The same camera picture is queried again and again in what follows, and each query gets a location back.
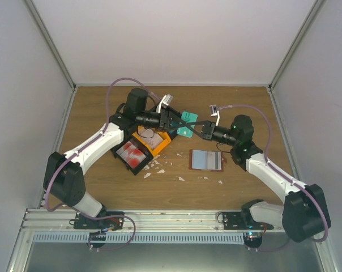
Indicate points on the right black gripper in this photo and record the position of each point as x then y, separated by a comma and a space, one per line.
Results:
207, 133

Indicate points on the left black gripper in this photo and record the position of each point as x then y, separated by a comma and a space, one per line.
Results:
166, 119

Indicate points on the brown leather card holder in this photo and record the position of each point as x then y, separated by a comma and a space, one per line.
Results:
201, 160

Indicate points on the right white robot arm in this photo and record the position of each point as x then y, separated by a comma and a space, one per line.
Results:
303, 213

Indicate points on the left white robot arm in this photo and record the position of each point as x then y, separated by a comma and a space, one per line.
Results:
64, 174

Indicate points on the white cards in orange bin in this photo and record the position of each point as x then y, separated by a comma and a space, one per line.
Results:
151, 138

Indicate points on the black bin with red cards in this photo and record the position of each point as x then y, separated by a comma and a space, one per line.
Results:
148, 158

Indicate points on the red patterned card stack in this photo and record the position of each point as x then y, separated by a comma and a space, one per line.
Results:
131, 154

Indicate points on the orange plastic bin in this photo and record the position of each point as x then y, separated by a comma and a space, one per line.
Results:
166, 141

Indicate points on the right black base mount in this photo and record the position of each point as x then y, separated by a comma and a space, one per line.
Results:
233, 220

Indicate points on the grey slotted cable duct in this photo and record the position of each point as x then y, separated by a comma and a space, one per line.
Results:
145, 237

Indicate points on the aluminium front rail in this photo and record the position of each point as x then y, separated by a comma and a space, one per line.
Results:
145, 220

